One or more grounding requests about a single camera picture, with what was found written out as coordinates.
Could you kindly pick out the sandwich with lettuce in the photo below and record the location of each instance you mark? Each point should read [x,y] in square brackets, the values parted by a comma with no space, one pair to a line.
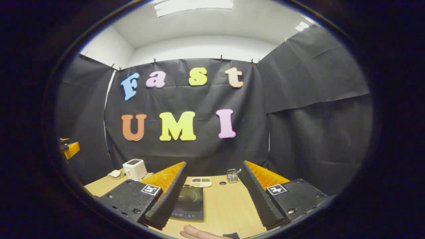
[115,173]

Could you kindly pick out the pale green rectangular plate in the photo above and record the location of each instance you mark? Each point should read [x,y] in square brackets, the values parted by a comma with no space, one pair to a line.
[114,178]

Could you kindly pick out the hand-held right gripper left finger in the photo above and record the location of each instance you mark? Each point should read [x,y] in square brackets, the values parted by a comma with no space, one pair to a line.
[166,199]

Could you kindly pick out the ceiling light panel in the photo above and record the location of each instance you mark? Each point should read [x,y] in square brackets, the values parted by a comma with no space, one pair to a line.
[302,26]

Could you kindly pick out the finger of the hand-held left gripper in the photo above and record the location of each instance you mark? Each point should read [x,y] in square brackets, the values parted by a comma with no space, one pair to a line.
[71,150]

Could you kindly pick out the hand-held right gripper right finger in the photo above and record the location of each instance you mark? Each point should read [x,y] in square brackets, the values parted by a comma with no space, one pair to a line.
[259,199]

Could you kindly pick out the white divided tray of beans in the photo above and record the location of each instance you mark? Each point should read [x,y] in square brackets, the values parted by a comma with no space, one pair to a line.
[201,182]

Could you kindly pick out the black induction cooktop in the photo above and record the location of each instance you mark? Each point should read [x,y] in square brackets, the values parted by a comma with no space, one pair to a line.
[191,202]

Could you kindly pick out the white toaster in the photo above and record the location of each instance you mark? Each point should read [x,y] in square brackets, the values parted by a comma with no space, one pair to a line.
[134,169]

